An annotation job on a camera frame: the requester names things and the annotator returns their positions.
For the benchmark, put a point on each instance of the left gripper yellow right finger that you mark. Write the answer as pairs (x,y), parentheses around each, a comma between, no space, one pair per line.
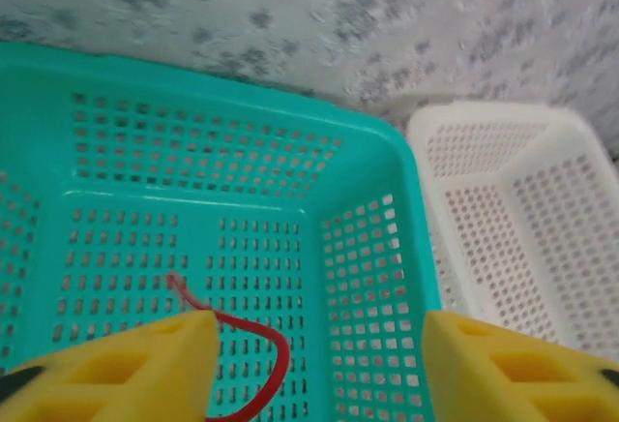
(522,378)

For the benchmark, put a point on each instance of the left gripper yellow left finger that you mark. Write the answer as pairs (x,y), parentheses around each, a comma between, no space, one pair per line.
(121,378)

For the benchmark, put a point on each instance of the teal perforated plastic basket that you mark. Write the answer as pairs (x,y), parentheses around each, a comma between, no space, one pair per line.
(193,189)

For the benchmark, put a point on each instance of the white perforated plastic basket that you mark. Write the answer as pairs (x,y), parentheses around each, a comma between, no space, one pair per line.
(532,209)

